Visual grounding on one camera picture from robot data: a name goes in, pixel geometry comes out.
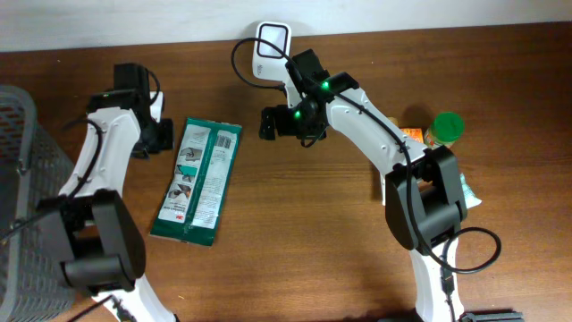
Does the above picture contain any green white 3M pouch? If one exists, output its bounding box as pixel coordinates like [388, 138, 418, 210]
[149, 118, 242, 247]

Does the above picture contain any small orange white box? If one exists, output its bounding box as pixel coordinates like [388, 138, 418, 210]
[400, 128, 425, 144]

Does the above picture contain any green lid glass jar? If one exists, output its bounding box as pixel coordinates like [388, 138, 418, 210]
[424, 112, 465, 149]

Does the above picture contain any teal wet wipes pack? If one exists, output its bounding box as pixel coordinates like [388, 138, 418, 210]
[459, 174, 482, 209]

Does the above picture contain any left black and white arm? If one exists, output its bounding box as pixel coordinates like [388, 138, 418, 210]
[37, 63, 178, 321]

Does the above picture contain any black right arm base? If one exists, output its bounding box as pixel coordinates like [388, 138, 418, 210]
[379, 308, 525, 322]

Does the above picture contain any right black and white arm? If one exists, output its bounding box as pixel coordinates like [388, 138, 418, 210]
[253, 49, 467, 321]

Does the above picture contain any white barcode scanner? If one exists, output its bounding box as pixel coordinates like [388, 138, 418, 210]
[252, 21, 292, 82]

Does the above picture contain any grey plastic mesh basket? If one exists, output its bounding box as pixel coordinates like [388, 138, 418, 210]
[1, 85, 75, 321]

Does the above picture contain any left black cable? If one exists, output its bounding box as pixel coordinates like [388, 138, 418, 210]
[0, 116, 105, 245]

